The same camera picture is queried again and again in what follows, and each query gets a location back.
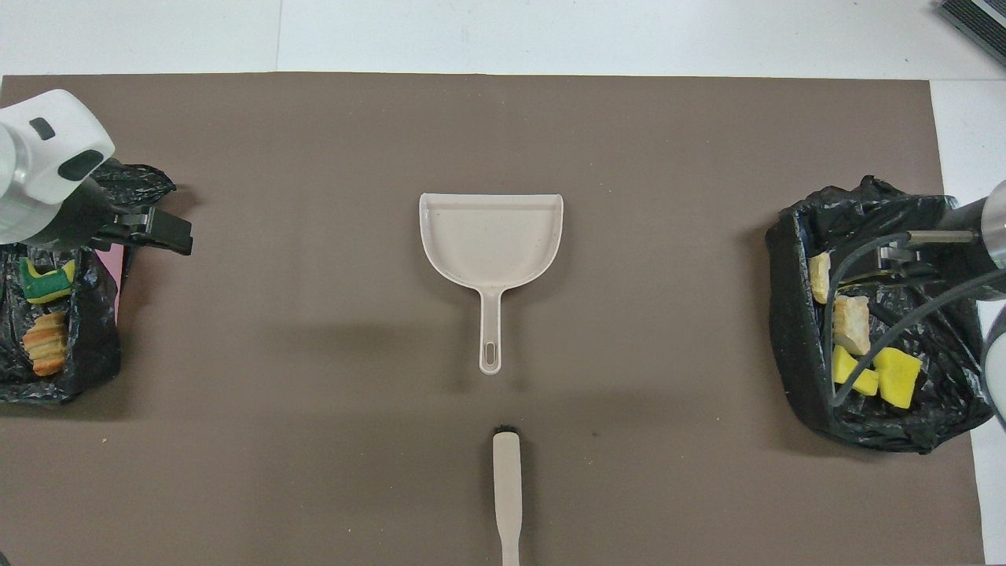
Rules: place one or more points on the brown table mat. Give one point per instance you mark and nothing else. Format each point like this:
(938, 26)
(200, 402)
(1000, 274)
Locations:
(314, 472)

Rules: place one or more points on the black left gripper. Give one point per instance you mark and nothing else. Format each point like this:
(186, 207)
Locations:
(82, 216)

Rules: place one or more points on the black ribbed object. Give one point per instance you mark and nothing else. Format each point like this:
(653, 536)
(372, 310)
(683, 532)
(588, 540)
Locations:
(978, 20)

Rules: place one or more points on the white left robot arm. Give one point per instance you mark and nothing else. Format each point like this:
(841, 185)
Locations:
(39, 165)

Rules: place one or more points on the beige foam chunk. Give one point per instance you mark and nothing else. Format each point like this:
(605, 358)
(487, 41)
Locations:
(852, 324)
(820, 275)

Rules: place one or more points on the yellow wedge sponge piece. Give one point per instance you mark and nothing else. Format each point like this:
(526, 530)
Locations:
(900, 379)

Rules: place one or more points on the beige plastic dustpan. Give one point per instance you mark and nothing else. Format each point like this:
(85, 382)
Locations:
(491, 244)

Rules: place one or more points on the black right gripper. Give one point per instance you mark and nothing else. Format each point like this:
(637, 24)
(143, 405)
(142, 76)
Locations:
(960, 259)

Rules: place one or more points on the yellow L-shaped sponge piece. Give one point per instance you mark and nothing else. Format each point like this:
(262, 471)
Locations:
(47, 287)

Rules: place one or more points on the pink bin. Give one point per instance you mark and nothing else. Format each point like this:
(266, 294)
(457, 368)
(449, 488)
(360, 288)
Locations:
(118, 267)

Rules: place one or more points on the black trash bag bin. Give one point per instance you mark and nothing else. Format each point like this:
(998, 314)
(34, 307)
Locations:
(802, 354)
(94, 346)

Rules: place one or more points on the brown cork-like chunk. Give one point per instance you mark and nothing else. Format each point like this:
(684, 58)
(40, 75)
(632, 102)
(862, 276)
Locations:
(45, 342)

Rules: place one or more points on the beige hand brush black bristles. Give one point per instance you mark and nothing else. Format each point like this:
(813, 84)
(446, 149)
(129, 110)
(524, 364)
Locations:
(507, 487)

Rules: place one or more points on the yellow rectangular sponge piece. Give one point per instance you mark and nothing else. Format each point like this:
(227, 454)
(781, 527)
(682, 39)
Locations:
(847, 369)

